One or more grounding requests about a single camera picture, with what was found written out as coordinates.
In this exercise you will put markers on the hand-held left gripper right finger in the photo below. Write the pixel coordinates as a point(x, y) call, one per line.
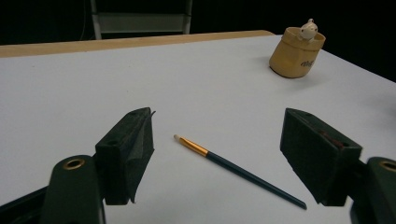
point(314, 155)

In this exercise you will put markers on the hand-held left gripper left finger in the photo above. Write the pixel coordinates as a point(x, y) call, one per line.
point(124, 155)

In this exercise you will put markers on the dark green paintbrush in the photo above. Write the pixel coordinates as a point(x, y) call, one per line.
point(236, 169)

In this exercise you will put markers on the tan pen holder with figurine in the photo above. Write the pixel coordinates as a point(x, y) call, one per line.
point(291, 56)

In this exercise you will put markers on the white cover board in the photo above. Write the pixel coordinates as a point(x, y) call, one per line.
point(202, 93)

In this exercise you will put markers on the wooden table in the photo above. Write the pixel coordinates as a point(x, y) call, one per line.
point(93, 46)

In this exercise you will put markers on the white metal table frame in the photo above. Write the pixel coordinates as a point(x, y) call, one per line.
point(140, 22)

